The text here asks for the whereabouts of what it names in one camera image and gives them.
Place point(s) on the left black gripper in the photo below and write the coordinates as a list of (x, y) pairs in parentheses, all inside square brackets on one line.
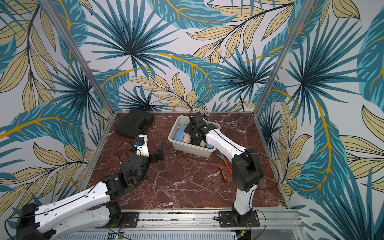
[(155, 158)]

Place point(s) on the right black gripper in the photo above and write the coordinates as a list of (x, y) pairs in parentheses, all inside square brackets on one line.
[(196, 124)]

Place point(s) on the beige plastic storage box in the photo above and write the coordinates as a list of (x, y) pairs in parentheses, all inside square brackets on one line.
[(187, 148)]

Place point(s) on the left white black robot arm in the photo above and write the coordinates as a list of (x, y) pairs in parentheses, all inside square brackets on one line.
[(92, 208)]

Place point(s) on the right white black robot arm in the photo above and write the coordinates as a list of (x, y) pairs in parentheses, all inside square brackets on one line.
[(246, 170)]

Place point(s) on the black plastic tool case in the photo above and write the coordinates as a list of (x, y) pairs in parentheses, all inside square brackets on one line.
[(134, 123)]

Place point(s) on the green circuit board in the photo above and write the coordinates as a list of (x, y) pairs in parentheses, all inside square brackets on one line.
[(115, 236)]

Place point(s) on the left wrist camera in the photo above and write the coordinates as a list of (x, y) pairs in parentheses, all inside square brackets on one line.
[(141, 144)]

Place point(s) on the orange handled pliers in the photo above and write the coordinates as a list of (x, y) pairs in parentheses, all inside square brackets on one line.
[(222, 162)]

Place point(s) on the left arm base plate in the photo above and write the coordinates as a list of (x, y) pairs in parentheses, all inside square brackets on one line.
[(129, 220)]

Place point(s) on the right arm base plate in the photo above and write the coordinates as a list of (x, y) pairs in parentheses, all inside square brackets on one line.
[(231, 219)]

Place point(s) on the aluminium front rail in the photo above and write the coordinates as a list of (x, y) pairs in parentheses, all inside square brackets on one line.
[(202, 224)]

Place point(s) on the left aluminium corner post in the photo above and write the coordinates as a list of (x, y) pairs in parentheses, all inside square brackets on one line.
[(58, 21)]

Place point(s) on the aluminium corner post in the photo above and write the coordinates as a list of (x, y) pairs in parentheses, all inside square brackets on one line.
[(299, 21), (58, 21)]

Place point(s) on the right aluminium corner post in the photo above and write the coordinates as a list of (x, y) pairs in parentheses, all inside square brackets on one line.
[(299, 21)]

